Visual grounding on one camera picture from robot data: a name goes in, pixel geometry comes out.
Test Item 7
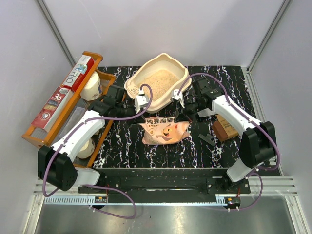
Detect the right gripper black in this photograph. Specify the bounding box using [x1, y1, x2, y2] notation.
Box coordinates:
[175, 97, 208, 123]

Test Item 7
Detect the pink cat litter bag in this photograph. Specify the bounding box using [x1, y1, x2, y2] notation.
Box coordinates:
[140, 117, 190, 145]

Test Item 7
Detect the grey metal scoop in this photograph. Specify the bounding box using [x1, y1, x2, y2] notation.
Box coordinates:
[197, 108, 217, 117]

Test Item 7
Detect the grey bag clip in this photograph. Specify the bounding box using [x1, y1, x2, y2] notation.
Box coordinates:
[198, 134, 216, 147]

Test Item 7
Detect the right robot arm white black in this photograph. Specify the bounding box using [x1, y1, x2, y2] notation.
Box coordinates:
[171, 78, 278, 193]

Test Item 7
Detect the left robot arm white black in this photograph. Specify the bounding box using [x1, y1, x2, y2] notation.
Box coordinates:
[38, 85, 153, 197]

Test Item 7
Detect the cream plastic litter box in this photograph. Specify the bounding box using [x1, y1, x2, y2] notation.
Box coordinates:
[124, 53, 192, 114]

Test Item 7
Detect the clear plastic box in rack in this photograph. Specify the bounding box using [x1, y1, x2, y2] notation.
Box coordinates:
[58, 107, 86, 139]

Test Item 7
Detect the red white RiO toothpaste box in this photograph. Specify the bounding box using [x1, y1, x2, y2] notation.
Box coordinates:
[62, 55, 94, 92]

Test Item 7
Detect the red 3D toothpaste box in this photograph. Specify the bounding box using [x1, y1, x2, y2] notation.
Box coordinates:
[31, 86, 73, 132]

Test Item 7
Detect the white plastic bottle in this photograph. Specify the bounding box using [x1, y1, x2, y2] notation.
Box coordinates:
[80, 72, 102, 101]

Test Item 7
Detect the orange wooden shelf rack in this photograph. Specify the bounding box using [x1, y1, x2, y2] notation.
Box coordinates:
[21, 51, 117, 170]

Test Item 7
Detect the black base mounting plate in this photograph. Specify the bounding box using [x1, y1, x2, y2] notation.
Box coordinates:
[77, 168, 251, 195]

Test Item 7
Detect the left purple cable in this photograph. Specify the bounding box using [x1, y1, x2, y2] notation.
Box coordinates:
[42, 84, 153, 219]

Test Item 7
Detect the purple cable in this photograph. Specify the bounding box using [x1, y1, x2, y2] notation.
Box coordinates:
[177, 73, 281, 212]
[42, 84, 153, 219]

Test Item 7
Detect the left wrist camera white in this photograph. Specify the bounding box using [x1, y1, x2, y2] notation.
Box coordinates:
[135, 91, 149, 114]

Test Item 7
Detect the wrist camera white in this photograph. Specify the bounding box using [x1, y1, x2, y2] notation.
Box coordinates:
[171, 89, 185, 108]
[135, 91, 149, 114]

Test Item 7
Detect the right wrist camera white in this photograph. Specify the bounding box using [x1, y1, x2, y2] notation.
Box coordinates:
[171, 89, 185, 108]

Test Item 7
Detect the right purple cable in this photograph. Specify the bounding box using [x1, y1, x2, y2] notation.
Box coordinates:
[177, 73, 281, 212]

